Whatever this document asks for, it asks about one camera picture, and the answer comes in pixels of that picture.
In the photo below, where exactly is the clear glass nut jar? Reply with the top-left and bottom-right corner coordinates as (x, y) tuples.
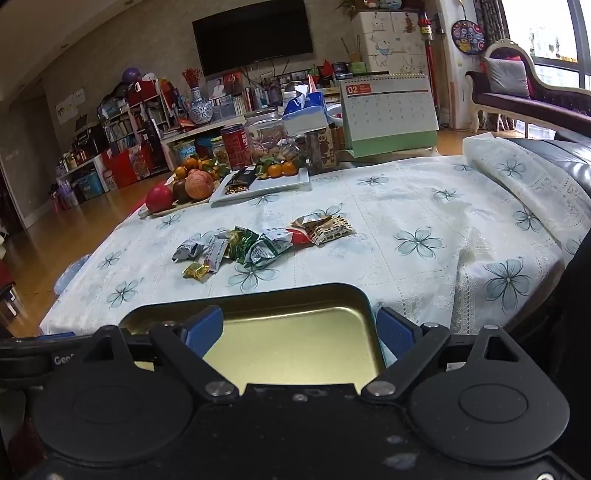
(244, 108), (290, 164)

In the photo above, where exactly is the white purple snack packet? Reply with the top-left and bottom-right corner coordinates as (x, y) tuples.
(203, 235), (230, 274)

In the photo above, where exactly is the red storage box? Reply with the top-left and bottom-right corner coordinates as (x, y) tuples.
(102, 145), (154, 188)

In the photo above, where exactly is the dark purple chaise longue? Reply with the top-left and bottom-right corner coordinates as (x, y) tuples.
(465, 41), (591, 136)

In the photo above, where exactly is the red drink can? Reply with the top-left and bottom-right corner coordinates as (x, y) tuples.
(221, 124), (253, 171)

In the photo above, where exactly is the black flat television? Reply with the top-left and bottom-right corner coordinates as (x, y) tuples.
(191, 0), (309, 78)

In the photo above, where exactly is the green desk calendar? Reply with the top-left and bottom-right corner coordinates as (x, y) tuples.
(339, 73), (440, 157)

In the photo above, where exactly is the gold metal tin tray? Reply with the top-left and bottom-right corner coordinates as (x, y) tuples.
(119, 283), (387, 385)

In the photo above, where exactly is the round colourful dartboard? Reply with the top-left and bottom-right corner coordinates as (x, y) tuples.
(451, 19), (485, 54)

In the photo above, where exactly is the blue storage basket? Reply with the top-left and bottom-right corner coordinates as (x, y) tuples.
(76, 171), (105, 200)

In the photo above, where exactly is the white cartoon cabinet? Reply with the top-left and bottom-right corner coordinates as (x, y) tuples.
(353, 9), (430, 77)

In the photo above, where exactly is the brown label jar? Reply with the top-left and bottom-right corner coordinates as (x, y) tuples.
(305, 127), (345, 171)

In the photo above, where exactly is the red white snack packet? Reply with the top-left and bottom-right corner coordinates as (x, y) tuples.
(276, 226), (315, 248)

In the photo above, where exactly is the cluttered bookshelf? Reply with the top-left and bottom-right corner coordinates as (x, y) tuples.
(97, 90), (168, 158)

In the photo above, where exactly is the pile of leafy tangerines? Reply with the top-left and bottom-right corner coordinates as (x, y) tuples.
(173, 156), (230, 182)

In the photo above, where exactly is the blue tissue box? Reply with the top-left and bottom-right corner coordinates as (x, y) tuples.
(281, 85), (329, 136)

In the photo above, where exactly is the small green lid jar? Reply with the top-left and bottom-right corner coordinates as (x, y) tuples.
(210, 136), (230, 167)

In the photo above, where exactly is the grey-blue snack packet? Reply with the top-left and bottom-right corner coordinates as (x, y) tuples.
(172, 239), (209, 263)

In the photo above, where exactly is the white rectangular plate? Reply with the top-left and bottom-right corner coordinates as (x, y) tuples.
(210, 167), (312, 204)

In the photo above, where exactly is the wooden fruit tray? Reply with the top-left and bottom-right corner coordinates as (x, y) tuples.
(139, 178), (222, 217)

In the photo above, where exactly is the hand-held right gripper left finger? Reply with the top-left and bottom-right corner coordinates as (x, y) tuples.
(83, 305), (241, 403)

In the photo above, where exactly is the blue white porcelain vase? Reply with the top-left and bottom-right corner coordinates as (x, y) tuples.
(187, 87), (214, 125)

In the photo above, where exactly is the dark green snack packet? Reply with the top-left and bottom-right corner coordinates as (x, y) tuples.
(225, 226), (259, 265)

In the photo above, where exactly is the grey cushion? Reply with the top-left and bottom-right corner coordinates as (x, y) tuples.
(485, 58), (531, 97)

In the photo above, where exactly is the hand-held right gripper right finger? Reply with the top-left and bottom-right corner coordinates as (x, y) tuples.
(361, 305), (525, 403)

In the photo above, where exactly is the brown gold patterned snack packet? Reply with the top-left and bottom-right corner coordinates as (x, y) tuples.
(292, 213), (354, 246)

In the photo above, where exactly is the red stool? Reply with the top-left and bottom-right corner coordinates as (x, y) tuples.
(0, 258), (17, 320)

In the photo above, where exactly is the red stick vacuum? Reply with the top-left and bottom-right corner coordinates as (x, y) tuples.
(418, 11), (437, 88)

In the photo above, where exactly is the pink red apple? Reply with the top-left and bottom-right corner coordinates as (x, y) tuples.
(185, 170), (215, 200)

